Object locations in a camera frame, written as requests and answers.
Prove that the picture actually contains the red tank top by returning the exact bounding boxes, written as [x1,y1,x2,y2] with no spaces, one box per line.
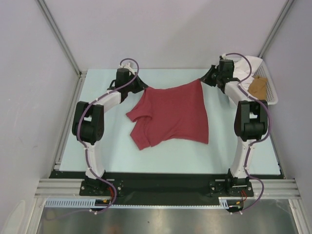
[126,79,209,150]

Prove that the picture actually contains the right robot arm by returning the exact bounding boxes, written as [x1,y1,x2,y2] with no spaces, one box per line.
[200,58,269,196]

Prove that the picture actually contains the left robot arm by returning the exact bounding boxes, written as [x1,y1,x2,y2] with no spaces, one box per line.
[72,67,148,196]

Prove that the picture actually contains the white tank top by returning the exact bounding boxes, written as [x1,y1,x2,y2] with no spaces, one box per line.
[233,56,263,90]

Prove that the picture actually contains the tan tank top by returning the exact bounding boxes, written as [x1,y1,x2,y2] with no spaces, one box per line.
[248,76,268,100]

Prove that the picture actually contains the white plastic basket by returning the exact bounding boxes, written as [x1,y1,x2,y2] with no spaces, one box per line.
[253,61,278,105]

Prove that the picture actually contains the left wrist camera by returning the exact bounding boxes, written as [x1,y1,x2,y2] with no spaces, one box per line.
[119,62,135,75]

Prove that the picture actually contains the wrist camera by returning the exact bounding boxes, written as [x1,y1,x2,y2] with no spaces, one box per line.
[219,55,233,62]
[119,62,135,75]

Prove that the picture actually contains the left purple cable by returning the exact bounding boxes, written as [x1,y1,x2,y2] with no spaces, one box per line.
[46,58,139,221]

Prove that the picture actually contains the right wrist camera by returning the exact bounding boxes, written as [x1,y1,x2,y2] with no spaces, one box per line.
[219,55,233,62]

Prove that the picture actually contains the left aluminium frame post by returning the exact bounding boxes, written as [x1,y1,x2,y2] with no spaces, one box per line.
[36,0,86,171]

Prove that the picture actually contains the aluminium frame post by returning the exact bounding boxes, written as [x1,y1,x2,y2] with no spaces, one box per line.
[258,0,296,58]
[36,0,86,171]

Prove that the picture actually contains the right aluminium frame post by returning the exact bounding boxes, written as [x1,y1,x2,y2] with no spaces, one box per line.
[258,0,296,58]

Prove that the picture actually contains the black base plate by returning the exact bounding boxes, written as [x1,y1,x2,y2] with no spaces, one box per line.
[48,170,285,207]

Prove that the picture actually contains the white cable duct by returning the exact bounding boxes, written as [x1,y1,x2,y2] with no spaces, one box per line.
[45,198,239,209]

